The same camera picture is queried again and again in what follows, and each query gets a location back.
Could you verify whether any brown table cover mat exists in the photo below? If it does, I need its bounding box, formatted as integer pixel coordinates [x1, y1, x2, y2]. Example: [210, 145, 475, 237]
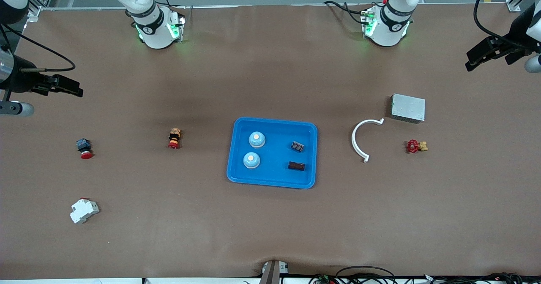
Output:
[0, 4, 541, 279]

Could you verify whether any blue plastic tray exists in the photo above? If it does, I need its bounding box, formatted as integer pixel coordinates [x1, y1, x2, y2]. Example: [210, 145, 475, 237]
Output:
[227, 117, 318, 189]

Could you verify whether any red button with blue block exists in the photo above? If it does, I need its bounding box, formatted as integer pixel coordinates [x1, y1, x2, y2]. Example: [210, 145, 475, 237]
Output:
[76, 138, 94, 160]

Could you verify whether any white curved plastic arc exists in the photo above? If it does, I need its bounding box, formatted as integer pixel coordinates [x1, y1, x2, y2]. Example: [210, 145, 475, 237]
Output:
[351, 118, 385, 163]

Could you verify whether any white circuit breaker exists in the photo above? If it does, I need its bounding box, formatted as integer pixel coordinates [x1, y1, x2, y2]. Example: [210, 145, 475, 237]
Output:
[70, 198, 100, 224]

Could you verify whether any red emergency stop orange block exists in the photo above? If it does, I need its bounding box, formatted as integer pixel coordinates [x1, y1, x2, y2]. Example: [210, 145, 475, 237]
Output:
[168, 128, 182, 150]

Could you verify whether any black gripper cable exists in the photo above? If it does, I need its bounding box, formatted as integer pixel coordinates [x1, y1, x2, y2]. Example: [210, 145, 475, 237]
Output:
[0, 24, 77, 72]
[473, 0, 529, 52]

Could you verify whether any black cable bundle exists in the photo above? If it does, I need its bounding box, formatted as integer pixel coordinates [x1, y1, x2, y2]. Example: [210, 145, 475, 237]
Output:
[423, 273, 541, 284]

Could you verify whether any black looped cable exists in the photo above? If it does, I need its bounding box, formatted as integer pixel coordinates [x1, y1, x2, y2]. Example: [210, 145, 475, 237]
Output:
[336, 266, 396, 284]

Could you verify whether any black power cable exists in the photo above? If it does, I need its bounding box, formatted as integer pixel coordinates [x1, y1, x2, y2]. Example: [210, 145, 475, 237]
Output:
[323, 0, 368, 25]

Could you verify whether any grey metal box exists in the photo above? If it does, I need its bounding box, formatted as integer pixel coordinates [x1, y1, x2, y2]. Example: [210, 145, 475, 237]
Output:
[390, 93, 426, 124]

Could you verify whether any red valve with brass body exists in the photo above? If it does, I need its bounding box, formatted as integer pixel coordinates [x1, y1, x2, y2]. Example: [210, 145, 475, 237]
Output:
[406, 139, 429, 154]

